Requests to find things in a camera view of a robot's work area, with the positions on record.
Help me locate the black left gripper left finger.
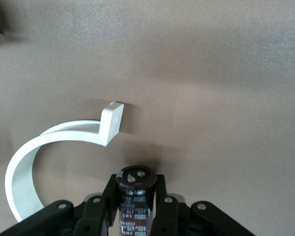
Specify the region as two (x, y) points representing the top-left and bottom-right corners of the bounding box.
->
(75, 173), (120, 236)

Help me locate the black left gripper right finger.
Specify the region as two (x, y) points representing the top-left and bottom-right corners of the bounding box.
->
(151, 174), (187, 236)

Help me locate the black terminal block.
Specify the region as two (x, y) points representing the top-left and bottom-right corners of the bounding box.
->
(116, 165), (159, 236)

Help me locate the white curved plastic bracket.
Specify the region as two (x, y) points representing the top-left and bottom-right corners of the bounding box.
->
(4, 101), (125, 223)

